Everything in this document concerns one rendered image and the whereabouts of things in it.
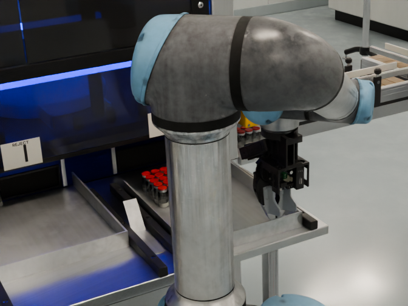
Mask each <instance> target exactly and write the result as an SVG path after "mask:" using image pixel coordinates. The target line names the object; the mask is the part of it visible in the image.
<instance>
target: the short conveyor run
mask: <svg viewBox="0 0 408 306"><path fill-rule="evenodd" d="M345 62H346V63H347V66H344V72H345V74H346V75H347V76H348V77H349V78H350V79H352V78H354V77H358V78H359V79H360V80H369V81H371V82H373V84H374V86H375V103H374V109H373V117H372V120H374V119H377V118H381V117H386V116H389V115H394V114H398V113H402V112H406V111H408V78H405V77H403V76H400V75H404V74H407V73H408V67H403V68H400V69H396V68H397V62H393V63H387V64H382V65H378V66H373V67H368V68H364V69H359V70H352V65H350V63H352V58H350V57H347V58H346V59H345ZM390 69H395V70H390ZM385 70H389V71H386V72H382V71H385ZM371 73H375V74H372V75H368V74H371ZM363 75H367V76H363ZM359 76H361V77H359ZM350 125H352V124H348V123H334V122H326V121H310V120H299V126H298V133H299V134H301V135H302V137H306V136H309V135H313V134H318V133H321V132H325V131H330V130H333V129H337V128H342V127H345V126H350Z"/></svg>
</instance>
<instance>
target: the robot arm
mask: <svg viewBox="0 0 408 306"><path fill-rule="evenodd" d="M131 89H132V94H133V96H134V98H135V100H136V101H137V102H138V103H141V104H142V105H144V106H148V105H150V106H151V118H152V124H153V125H154V126H155V127H156V128H157V129H158V130H160V131H161V132H163V133H164V135H165V150H166V167H167V176H168V193H169V210H170V219H171V237H172V253H173V262H174V279H175V282H174V283H173V284H172V285H171V286H170V287H169V288H168V290H167V292H166V295H164V296H163V297H162V298H161V300H160V302H159V303H158V305H157V306H256V305H250V304H246V294H245V289H244V287H243V286H242V284H241V283H240V282H238V281H237V280H235V279H234V244H233V209H232V190H231V154H230V130H231V129H232V128H233V127H234V126H235V125H236V124H237V123H238V122H239V121H240V118H241V111H242V112H243V114H244V116H245V117H246V118H247V119H248V120H250V122H252V123H254V124H258V125H260V127H261V136H263V137H264V138H265V139H262V140H259V141H257V142H250V143H248V144H245V145H244V147H242V148H239V151H240V155H241V158H242V160H244V159H248V160H255V159H257V158H259V159H258V160H257V162H256V164H257V166H256V171H255V172H253V174H254V178H253V189H254V193H255V195H256V197H257V199H258V201H259V203H260V205H261V207H262V209H263V210H264V212H265V214H266V215H267V217H268V218H269V219H270V220H271V219H275V218H278V217H282V216H283V214H284V212H285V211H290V212H295V211H296V210H297V205H296V202H295V201H294V200H293V198H292V196H291V189H292V188H294V189H296V190H298V189H302V188H304V185H305V186H307V187H308V186H309V165H310V162H309V161H306V160H305V159H303V158H302V157H300V156H298V143H300V142H302V135H301V134H299V133H298V126H299V120H310V121H326V122H334V123H348V124H367V123H369V122H370V121H371V120H372V117H373V109H374V103H375V86H374V84H373V82H371V81H369V80H360V79H359V78H355V79H350V78H349V77H348V76H347V75H346V74H345V72H344V65H343V62H342V59H341V57H340V56H339V54H338V52H337V51H336V50H335V49H334V48H333V47H332V46H331V45H330V44H329V43H328V42H327V41H326V40H324V39H323V38H321V37H320V36H318V35H317V34H315V33H313V32H311V31H309V30H307V29H304V28H302V27H300V26H298V25H296V24H293V23H290V22H287V21H283V20H281V19H277V18H271V17H267V16H228V15H192V14H189V13H186V12H183V13H181V14H169V15H157V16H155V17H153V18H152V19H150V20H149V21H148V22H147V23H146V25H145V26H144V27H143V29H142V31H141V33H140V35H139V37H138V40H137V43H136V45H135V49H134V54H133V57H132V64H131ZM304 167H305V168H307V179H304ZM275 193H276V197H275ZM261 306H325V305H324V304H322V303H321V302H319V301H317V300H315V299H312V298H310V297H307V296H303V295H299V294H282V296H281V297H279V296H273V297H270V298H268V299H267V300H265V301H264V302H263V303H262V305H261Z"/></svg>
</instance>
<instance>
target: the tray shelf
mask: <svg viewBox="0 0 408 306"><path fill-rule="evenodd" d="M162 167H166V163H165V164H162V165H158V166H153V167H150V168H145V169H141V170H137V171H133V172H128V173H125V174H120V175H116V176H113V177H108V178H103V179H100V180H96V181H92V182H88V183H85V185H86V186H87V187H88V188H89V189H91V188H94V190H96V192H97V193H99V195H100V196H102V198H103V199H104V200H105V201H106V202H107V203H108V204H109V205H110V206H111V207H112V208H113V209H114V211H115V212H116V213H117V214H118V215H119V216H120V217H121V218H122V219H123V220H124V221H125V222H126V223H127V224H128V225H129V226H130V224H129V221H128V217H127V214H126V211H125V208H124V205H123V204H122V203H121V202H120V201H119V200H118V199H117V198H116V197H115V196H114V195H113V194H112V193H111V192H110V184H111V183H117V184H118V185H120V186H121V187H122V188H123V189H124V183H123V181H124V180H125V181H126V182H127V183H128V184H129V185H130V186H131V187H133V188H134V189H135V190H136V191H138V190H141V189H143V187H142V174H141V173H142V172H144V171H149V172H151V170H153V169H158V170H160V168H162ZM296 205H297V204H296ZM297 207H298V208H300V209H301V210H303V211H305V212H306V213H307V214H309V215H310V216H312V217H313V218H315V219H316V220H317V221H318V228H317V229H314V230H312V231H311V230H310V229H308V228H307V227H306V226H304V225H302V227H300V228H296V229H293V230H289V231H286V232H283V233H280V234H276V235H273V236H270V237H266V238H263V239H260V240H256V241H254V242H250V243H246V244H243V245H239V246H236V247H234V263H236V262H240V261H243V260H246V259H249V258H252V257H256V256H259V255H261V254H265V253H269V252H271V251H274V250H278V249H281V248H284V247H287V246H290V245H294V244H296V243H299V242H303V241H306V240H309V239H313V238H315V237H319V236H322V235H324V234H328V225H327V224H326V223H324V222H323V221H321V220H319V219H318V218H317V217H315V216H314V215H312V214H311V213H309V212H308V211H306V210H305V209H303V208H302V207H300V206H299V205H297ZM145 228H146V227H145ZM146 231H147V232H148V233H149V234H150V235H151V236H152V237H153V238H154V239H155V240H156V241H157V242H158V243H159V244H160V245H161V246H162V247H163V248H164V249H165V250H166V251H164V252H162V253H158V254H156V255H157V256H158V257H159V258H160V259H161V260H162V262H163V263H164V264H165V265H166V266H167V267H168V275H167V276H164V277H159V276H158V275H157V274H156V272H155V271H154V270H153V269H152V268H151V267H150V266H149V265H148V264H147V263H146V262H145V260H144V259H143V258H142V257H141V256H140V255H139V254H138V253H137V252H136V251H135V250H134V248H133V247H132V246H131V245H130V244H129V247H126V248H122V249H119V250H115V251H111V252H108V253H104V254H101V255H98V256H94V257H90V258H87V259H83V260H80V261H77V262H73V263H69V264H67V265H63V266H60V267H56V268H52V269H49V270H46V271H42V272H39V273H35V274H31V275H28V276H24V277H20V278H18V279H14V280H10V281H7V282H3V283H2V285H3V287H4V289H5V291H6V292H7V294H8V296H9V298H10V300H11V302H12V304H13V306H101V305H104V304H108V303H110V302H113V301H117V300H120V299H123V298H126V297H129V296H133V295H135V294H139V293H142V292H145V291H148V290H151V289H155V288H158V287H161V286H164V285H167V284H171V283H173V282H175V279H174V262H173V255H172V254H171V253H170V252H169V251H168V250H167V249H166V247H165V246H164V245H163V244H162V243H161V242H160V241H159V240H158V239H157V238H156V237H155V236H154V235H153V234H152V233H151V232H150V231H149V230H148V229H147V228H146Z"/></svg>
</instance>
